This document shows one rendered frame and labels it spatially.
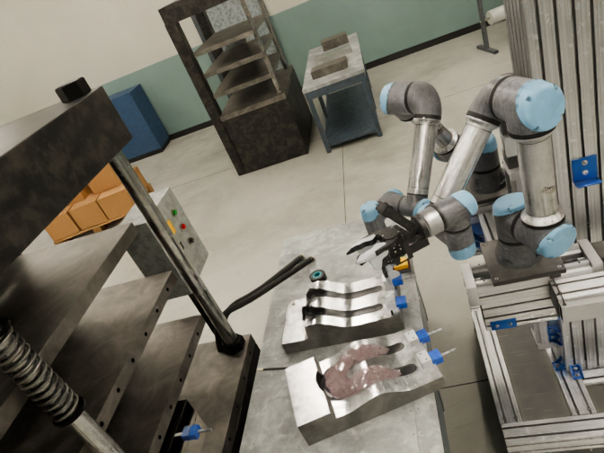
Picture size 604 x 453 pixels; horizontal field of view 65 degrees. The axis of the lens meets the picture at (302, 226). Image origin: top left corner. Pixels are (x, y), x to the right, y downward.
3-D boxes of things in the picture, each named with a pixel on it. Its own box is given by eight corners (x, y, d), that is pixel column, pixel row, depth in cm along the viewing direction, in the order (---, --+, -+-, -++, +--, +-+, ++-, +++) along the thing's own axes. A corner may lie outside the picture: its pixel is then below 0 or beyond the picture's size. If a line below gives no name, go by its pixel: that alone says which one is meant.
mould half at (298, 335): (400, 287, 205) (392, 263, 199) (405, 331, 184) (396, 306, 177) (293, 310, 219) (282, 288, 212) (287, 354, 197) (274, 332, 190)
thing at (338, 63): (372, 85, 697) (353, 23, 652) (384, 136, 538) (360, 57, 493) (327, 102, 714) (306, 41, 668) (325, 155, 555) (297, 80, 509)
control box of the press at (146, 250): (293, 387, 287) (175, 184, 214) (288, 432, 262) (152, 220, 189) (260, 393, 293) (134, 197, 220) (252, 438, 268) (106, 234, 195)
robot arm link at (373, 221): (384, 199, 174) (369, 213, 170) (392, 224, 179) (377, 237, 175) (368, 197, 179) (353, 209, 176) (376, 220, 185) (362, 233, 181)
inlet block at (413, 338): (439, 328, 175) (437, 318, 172) (446, 337, 171) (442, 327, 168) (407, 342, 175) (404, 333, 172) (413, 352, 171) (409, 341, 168)
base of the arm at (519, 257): (537, 236, 165) (533, 214, 160) (550, 263, 153) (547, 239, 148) (492, 246, 170) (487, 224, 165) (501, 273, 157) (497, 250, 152)
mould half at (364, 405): (415, 335, 180) (408, 315, 175) (446, 386, 158) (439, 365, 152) (295, 387, 181) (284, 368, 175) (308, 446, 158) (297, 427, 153)
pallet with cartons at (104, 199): (155, 190, 669) (127, 145, 632) (142, 219, 598) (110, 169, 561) (80, 220, 683) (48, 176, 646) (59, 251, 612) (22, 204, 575)
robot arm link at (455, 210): (483, 219, 127) (477, 193, 123) (448, 238, 126) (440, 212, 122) (465, 208, 134) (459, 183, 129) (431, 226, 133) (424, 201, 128)
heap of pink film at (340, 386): (386, 343, 175) (380, 329, 171) (404, 378, 159) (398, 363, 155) (322, 371, 175) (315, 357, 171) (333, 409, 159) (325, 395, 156)
